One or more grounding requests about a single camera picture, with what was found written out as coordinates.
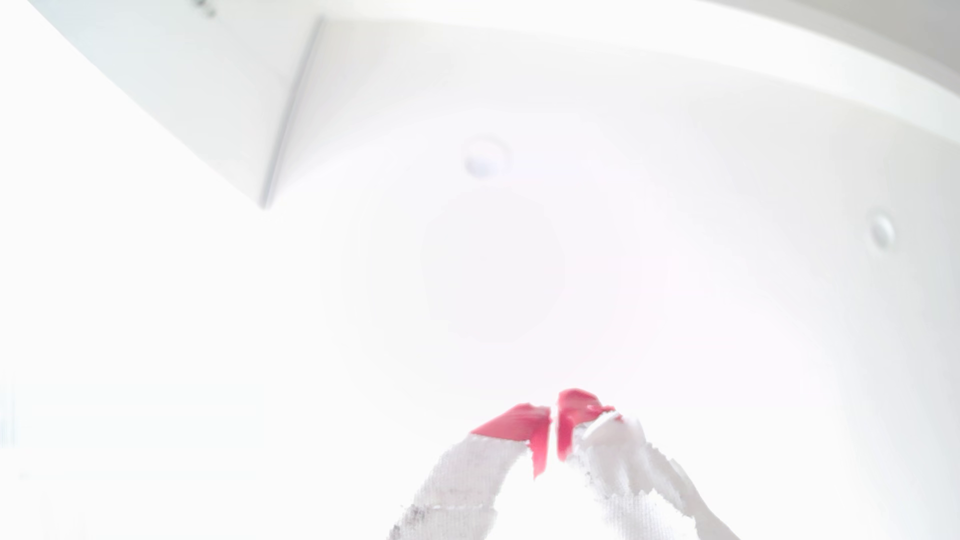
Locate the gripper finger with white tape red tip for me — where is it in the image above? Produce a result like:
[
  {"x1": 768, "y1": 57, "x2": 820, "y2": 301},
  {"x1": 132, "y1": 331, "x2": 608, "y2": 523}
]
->
[
  {"x1": 388, "y1": 403, "x2": 552, "y2": 540},
  {"x1": 556, "y1": 388, "x2": 740, "y2": 540}
]

